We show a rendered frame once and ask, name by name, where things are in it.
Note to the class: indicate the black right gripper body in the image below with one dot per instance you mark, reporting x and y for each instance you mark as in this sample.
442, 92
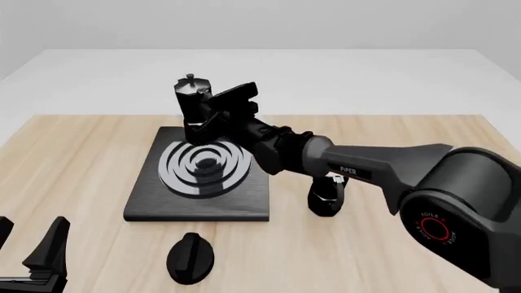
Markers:
236, 122

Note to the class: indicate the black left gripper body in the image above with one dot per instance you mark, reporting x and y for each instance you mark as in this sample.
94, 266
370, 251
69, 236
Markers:
28, 285

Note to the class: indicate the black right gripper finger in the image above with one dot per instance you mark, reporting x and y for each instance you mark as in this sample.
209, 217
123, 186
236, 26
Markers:
205, 125

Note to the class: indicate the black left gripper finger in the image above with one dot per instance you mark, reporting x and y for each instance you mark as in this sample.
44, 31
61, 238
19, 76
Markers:
51, 250
4, 229

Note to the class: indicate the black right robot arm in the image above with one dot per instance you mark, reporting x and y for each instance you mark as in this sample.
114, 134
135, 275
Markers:
447, 183

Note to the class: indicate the flat black stove plate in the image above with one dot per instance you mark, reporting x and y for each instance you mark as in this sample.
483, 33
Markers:
203, 204

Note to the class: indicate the round black stove knob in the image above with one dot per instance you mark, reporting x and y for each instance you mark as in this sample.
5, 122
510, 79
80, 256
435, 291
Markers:
190, 259

